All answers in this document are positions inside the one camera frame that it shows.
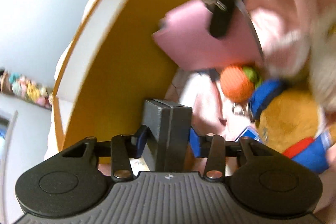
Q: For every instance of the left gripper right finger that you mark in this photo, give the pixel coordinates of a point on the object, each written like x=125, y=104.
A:
x=216, y=149

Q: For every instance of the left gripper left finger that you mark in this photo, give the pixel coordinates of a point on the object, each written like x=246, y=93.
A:
x=120, y=149

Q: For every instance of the small dark gift box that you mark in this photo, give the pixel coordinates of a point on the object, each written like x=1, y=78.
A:
x=170, y=124

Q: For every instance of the orange crochet fruit keychain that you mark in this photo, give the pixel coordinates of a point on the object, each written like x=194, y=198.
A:
x=238, y=83

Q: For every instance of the pink rectangular box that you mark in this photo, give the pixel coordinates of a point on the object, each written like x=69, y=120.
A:
x=186, y=39

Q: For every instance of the brown plush dog toy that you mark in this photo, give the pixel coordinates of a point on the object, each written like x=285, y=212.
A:
x=294, y=124

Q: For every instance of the large orange cardboard box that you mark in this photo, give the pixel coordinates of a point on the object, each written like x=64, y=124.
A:
x=111, y=66

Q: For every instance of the pink bed duvet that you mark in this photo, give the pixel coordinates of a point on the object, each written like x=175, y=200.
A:
x=298, y=41

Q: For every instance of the plush toys on shelf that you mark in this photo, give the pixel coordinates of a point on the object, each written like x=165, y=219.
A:
x=18, y=85

